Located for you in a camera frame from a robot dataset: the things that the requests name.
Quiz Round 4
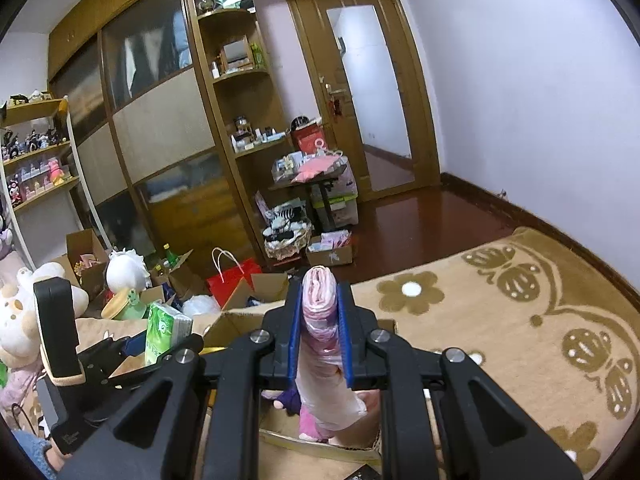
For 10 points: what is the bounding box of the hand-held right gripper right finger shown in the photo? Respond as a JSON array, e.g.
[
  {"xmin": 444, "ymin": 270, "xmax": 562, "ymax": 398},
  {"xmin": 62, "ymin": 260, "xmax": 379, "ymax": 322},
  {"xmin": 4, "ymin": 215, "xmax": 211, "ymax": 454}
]
[{"xmin": 337, "ymin": 282, "xmax": 584, "ymax": 480}]

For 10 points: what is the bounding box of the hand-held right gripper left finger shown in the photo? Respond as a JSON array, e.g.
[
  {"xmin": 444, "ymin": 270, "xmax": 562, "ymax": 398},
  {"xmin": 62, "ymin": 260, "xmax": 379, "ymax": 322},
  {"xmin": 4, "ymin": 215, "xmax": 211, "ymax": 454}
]
[{"xmin": 57, "ymin": 282, "xmax": 305, "ymax": 480}]

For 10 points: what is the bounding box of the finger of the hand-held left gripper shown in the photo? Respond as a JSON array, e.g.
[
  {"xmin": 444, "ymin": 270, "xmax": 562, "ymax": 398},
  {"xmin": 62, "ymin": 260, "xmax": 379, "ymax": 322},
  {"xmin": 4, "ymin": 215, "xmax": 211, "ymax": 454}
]
[
  {"xmin": 76, "ymin": 337, "xmax": 152, "ymax": 390},
  {"xmin": 33, "ymin": 277, "xmax": 84, "ymax": 387}
]

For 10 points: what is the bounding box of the pink doll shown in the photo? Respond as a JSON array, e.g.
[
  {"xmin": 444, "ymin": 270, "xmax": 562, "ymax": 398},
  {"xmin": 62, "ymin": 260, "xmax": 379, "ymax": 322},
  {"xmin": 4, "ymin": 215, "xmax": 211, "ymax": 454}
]
[{"xmin": 294, "ymin": 265, "xmax": 369, "ymax": 444}]

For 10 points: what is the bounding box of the green tissue packet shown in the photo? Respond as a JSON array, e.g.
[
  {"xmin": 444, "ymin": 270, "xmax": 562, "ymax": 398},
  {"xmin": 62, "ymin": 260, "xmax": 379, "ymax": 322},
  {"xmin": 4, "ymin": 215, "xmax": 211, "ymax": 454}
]
[{"xmin": 144, "ymin": 302, "xmax": 194, "ymax": 367}]

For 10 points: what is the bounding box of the pink bear plush keychain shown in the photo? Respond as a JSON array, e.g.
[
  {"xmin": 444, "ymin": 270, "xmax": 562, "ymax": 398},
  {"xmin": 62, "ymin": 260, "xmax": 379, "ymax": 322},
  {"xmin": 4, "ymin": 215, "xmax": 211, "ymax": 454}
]
[{"xmin": 298, "ymin": 404, "xmax": 332, "ymax": 444}]

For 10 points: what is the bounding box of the person's left forearm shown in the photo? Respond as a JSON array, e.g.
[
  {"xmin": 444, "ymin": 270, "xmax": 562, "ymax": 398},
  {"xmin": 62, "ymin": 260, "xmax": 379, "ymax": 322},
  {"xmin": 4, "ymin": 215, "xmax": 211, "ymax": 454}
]
[{"xmin": 10, "ymin": 429, "xmax": 67, "ymax": 480}]

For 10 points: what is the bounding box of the purple soft toy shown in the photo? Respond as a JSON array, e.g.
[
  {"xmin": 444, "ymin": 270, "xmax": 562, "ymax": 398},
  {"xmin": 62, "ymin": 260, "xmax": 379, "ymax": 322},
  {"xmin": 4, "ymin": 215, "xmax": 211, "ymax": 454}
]
[{"xmin": 272, "ymin": 389, "xmax": 302, "ymax": 412}]

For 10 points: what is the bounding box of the cream plush bear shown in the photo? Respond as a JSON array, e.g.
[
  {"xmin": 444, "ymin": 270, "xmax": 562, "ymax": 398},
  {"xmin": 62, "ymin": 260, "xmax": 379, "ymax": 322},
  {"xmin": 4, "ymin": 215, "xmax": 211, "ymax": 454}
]
[{"xmin": 0, "ymin": 262, "xmax": 90, "ymax": 367}]

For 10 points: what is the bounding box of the cardboard box flap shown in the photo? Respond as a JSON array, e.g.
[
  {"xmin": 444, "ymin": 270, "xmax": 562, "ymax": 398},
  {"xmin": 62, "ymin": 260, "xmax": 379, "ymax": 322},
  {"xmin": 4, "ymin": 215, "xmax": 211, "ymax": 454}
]
[{"xmin": 222, "ymin": 272, "xmax": 292, "ymax": 312}]

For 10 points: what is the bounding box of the green frog plush with hat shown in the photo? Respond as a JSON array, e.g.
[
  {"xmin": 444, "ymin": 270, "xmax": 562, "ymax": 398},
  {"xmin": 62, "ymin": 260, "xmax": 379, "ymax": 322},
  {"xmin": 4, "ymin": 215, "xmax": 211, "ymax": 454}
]
[{"xmin": 101, "ymin": 287, "xmax": 149, "ymax": 322}]

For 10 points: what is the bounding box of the tall brown cardboard box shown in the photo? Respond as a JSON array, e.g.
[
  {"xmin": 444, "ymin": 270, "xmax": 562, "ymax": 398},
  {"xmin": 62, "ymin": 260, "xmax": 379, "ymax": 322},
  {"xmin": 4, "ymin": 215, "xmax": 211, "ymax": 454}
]
[{"xmin": 52, "ymin": 228, "xmax": 111, "ymax": 302}]

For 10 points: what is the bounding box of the red paper bag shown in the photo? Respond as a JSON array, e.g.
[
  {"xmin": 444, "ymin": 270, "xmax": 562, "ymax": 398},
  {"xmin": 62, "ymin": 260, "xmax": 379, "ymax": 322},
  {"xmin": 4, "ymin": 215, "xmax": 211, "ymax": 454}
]
[{"xmin": 206, "ymin": 247, "xmax": 262, "ymax": 312}]

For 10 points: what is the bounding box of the white haired plush doll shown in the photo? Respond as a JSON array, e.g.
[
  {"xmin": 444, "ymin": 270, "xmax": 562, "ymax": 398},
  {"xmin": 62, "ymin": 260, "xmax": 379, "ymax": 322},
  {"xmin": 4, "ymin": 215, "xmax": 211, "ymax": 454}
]
[{"xmin": 105, "ymin": 246, "xmax": 151, "ymax": 295}]

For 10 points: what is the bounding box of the small cardboard box with packets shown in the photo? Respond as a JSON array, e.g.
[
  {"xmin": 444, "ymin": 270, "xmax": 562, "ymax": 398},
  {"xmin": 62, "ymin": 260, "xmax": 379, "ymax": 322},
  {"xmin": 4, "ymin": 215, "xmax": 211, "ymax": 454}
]
[{"xmin": 305, "ymin": 231, "xmax": 354, "ymax": 267}]

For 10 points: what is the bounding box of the lace trimmed basket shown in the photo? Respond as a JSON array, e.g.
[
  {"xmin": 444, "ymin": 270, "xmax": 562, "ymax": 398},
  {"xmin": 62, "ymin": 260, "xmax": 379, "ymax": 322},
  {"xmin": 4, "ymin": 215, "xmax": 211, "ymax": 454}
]
[{"xmin": 263, "ymin": 224, "xmax": 314, "ymax": 262}]

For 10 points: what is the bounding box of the white plastic bag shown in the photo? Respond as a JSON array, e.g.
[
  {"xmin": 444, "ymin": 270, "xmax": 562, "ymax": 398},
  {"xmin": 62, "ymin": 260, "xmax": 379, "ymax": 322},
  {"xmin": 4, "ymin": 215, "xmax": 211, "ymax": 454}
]
[{"xmin": 182, "ymin": 293, "xmax": 222, "ymax": 317}]

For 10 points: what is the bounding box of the cardboard box with bottles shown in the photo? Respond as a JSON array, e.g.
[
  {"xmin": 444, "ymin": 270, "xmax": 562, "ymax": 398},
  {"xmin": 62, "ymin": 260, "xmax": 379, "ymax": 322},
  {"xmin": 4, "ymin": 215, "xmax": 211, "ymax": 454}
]
[{"xmin": 149, "ymin": 248, "xmax": 209, "ymax": 302}]

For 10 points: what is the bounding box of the black white striped cloth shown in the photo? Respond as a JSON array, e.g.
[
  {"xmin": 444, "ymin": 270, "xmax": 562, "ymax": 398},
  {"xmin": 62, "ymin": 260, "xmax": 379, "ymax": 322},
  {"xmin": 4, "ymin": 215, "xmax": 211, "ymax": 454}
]
[{"xmin": 264, "ymin": 199, "xmax": 311, "ymax": 231}]

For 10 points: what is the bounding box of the clear plastic storage bin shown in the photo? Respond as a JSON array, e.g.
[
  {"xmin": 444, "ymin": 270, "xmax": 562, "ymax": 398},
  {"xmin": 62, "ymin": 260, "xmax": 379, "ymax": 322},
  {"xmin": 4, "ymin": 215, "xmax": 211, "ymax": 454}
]
[{"xmin": 312, "ymin": 179, "xmax": 360, "ymax": 229}]

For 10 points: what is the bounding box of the cluttered side table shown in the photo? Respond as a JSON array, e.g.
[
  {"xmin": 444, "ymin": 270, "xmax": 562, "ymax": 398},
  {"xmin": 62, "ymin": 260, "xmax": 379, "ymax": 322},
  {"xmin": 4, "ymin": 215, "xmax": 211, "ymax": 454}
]
[{"xmin": 269, "ymin": 151, "xmax": 359, "ymax": 242}]

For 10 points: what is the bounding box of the display shelf with figurines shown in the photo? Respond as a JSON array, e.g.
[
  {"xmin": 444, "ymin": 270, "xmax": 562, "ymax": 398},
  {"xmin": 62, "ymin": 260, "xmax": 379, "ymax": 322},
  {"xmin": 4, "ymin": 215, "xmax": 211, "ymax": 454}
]
[{"xmin": 0, "ymin": 96, "xmax": 109, "ymax": 272}]

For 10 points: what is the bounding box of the pink cloth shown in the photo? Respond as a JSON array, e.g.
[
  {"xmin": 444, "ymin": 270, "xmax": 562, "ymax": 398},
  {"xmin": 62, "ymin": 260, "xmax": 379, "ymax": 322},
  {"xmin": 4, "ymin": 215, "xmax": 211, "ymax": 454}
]
[{"xmin": 289, "ymin": 154, "xmax": 347, "ymax": 185}]

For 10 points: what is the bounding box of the red box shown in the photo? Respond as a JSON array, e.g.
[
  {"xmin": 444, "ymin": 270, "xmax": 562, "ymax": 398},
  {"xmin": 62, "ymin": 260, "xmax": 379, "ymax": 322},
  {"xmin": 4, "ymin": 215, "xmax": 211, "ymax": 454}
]
[{"xmin": 291, "ymin": 122, "xmax": 326, "ymax": 154}]

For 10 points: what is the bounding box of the wooden wardrobe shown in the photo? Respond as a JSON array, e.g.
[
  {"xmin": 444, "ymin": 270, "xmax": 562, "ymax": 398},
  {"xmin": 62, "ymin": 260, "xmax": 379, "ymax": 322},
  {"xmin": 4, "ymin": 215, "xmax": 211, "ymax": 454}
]
[{"xmin": 46, "ymin": 0, "xmax": 267, "ymax": 272}]

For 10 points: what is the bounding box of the wooden corner shelf unit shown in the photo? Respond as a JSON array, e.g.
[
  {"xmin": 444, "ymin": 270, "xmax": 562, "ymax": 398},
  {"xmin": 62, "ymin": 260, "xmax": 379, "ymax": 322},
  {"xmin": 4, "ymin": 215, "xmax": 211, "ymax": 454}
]
[{"xmin": 187, "ymin": 0, "xmax": 302, "ymax": 262}]

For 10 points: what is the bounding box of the wooden door with glass panel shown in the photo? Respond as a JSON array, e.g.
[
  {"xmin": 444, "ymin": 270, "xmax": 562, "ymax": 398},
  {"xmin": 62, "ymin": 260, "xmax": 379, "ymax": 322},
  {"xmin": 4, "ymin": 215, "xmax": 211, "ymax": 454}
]
[{"xmin": 281, "ymin": 0, "xmax": 442, "ymax": 204}]

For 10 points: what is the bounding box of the small wooden frame box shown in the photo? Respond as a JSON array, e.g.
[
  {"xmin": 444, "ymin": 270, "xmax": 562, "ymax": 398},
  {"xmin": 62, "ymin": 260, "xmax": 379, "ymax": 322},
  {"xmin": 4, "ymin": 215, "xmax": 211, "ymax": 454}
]
[{"xmin": 219, "ymin": 34, "xmax": 254, "ymax": 72}]

